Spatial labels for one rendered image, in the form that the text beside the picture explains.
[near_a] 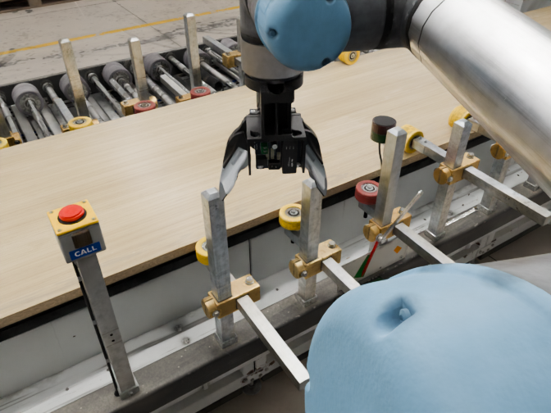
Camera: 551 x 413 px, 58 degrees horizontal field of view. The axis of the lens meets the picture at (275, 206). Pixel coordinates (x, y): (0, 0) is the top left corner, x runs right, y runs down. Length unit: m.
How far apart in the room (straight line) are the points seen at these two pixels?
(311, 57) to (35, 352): 1.12
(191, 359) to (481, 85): 1.06
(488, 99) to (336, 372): 0.24
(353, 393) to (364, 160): 1.46
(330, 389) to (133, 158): 1.50
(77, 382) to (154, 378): 0.23
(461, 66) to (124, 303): 1.13
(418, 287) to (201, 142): 1.56
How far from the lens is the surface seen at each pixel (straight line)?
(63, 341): 1.40
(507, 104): 0.35
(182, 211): 1.40
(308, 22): 0.44
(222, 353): 1.30
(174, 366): 1.30
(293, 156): 0.62
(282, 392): 2.06
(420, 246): 1.38
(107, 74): 2.48
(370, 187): 1.47
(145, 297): 1.39
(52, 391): 1.45
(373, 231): 1.39
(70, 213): 0.90
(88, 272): 0.98
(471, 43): 0.40
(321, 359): 0.19
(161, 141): 1.73
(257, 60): 0.57
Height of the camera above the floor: 1.76
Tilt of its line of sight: 38 degrees down
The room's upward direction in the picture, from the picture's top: straight up
